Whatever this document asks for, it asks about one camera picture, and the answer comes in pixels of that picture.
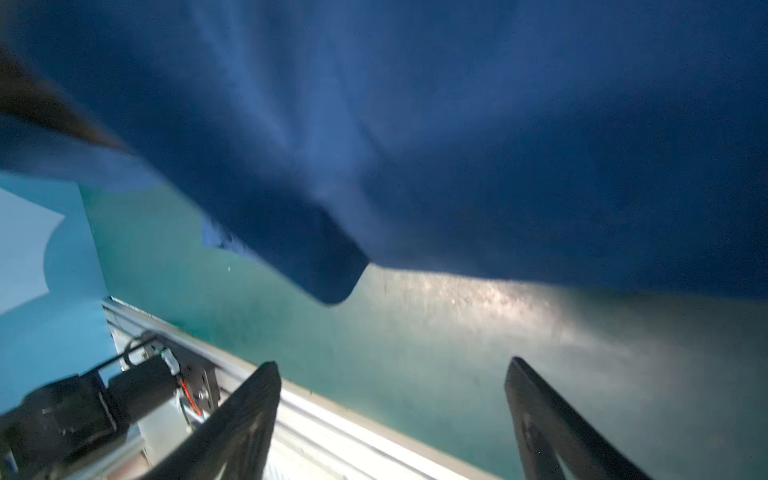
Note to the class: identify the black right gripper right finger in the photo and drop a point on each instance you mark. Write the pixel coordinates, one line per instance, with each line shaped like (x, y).
(553, 438)

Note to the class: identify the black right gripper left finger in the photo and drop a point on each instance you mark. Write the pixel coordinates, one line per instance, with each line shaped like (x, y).
(234, 442)

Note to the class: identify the blue jacket with black lining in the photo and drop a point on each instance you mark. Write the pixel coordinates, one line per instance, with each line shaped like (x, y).
(615, 144)

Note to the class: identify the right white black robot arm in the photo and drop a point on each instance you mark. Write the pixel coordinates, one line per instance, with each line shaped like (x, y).
(66, 425)

